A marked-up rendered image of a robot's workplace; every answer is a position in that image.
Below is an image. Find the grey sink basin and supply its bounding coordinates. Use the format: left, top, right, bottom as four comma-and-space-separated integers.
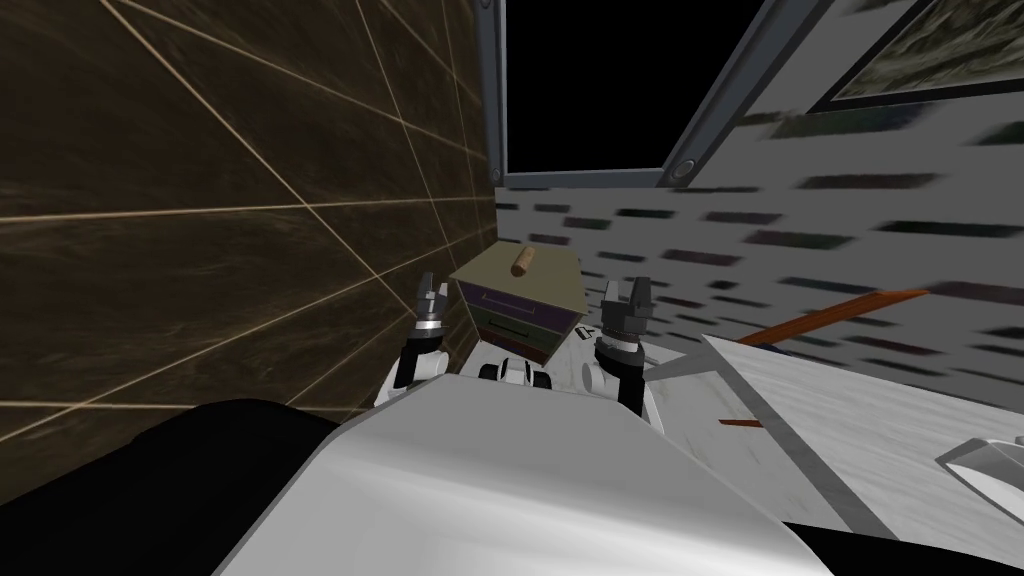
934, 435, 1024, 515

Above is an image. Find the grey framed dark window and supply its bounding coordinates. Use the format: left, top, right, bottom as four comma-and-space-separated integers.
470, 0, 835, 192

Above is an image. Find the olive cabinet with drawers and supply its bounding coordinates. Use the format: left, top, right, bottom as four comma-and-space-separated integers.
448, 240, 590, 370

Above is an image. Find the orange wooden stick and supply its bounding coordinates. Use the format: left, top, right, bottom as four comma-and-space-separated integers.
734, 288, 934, 348

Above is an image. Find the white counter with grey edge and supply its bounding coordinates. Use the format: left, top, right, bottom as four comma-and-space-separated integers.
639, 334, 1024, 566

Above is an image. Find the dark framed wall picture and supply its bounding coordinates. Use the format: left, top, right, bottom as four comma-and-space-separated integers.
806, 0, 1024, 115

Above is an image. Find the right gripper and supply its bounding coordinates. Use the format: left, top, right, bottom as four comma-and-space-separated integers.
599, 276, 654, 347

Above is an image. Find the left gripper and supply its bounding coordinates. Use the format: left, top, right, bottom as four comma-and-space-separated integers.
410, 271, 450, 341

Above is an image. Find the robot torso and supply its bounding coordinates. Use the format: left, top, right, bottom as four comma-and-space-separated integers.
211, 357, 838, 576

